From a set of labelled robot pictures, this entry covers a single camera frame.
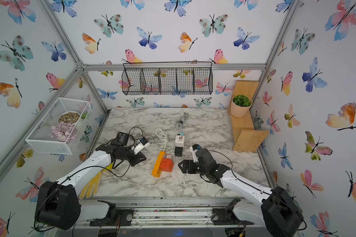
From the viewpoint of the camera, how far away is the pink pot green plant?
1005 millimetres

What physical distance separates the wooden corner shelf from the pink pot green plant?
1.0 inches

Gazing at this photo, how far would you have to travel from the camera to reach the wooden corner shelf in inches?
33.9
